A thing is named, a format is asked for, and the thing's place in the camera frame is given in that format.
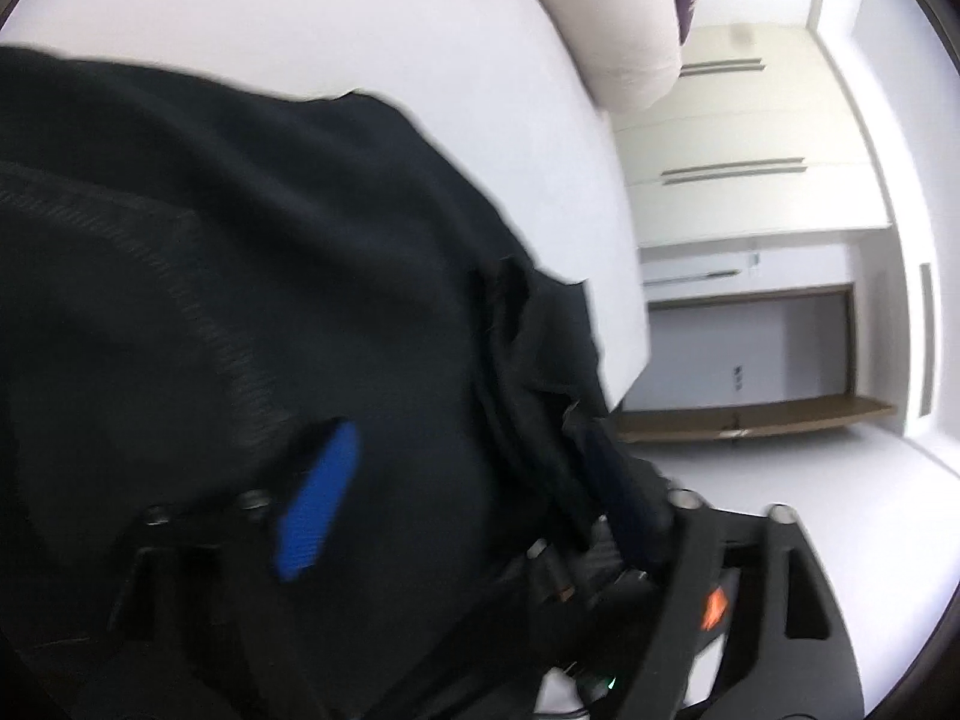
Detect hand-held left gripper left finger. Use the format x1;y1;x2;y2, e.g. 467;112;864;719
105;418;361;720

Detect white air conditioner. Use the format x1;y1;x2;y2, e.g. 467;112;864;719
641;251;760;287

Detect cream wardrobe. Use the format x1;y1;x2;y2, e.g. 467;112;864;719
609;21;895;250

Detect wooden framed wall niche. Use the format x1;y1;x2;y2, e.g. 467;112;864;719
616;283;898;445

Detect rolled beige duvet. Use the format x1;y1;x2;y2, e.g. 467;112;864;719
516;0;685;112

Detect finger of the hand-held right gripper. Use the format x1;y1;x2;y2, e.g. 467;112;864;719
525;514;652;605

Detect bed with white sheet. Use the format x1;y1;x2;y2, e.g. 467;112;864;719
0;0;653;413

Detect black pants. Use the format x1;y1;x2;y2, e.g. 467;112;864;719
0;45;676;720

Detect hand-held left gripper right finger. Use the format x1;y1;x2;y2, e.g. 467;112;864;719
581;420;865;720

